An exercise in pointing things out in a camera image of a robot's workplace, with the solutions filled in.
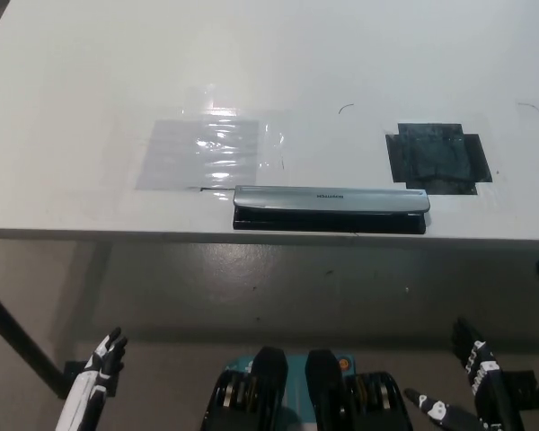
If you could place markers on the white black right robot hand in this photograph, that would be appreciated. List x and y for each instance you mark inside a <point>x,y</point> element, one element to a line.
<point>489,390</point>

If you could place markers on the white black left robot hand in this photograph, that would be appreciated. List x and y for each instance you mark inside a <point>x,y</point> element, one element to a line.
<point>87,390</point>

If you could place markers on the silver black hole puncher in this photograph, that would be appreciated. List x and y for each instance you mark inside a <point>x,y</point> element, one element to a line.
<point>328,199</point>

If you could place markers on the black teal robot torso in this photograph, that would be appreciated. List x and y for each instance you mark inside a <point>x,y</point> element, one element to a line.
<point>269,381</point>

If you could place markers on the black tape patch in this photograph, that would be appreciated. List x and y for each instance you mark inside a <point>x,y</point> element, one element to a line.
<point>435,157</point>

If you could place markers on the clear plastic sheet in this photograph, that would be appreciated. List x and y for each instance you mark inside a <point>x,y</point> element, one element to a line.
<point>179,157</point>

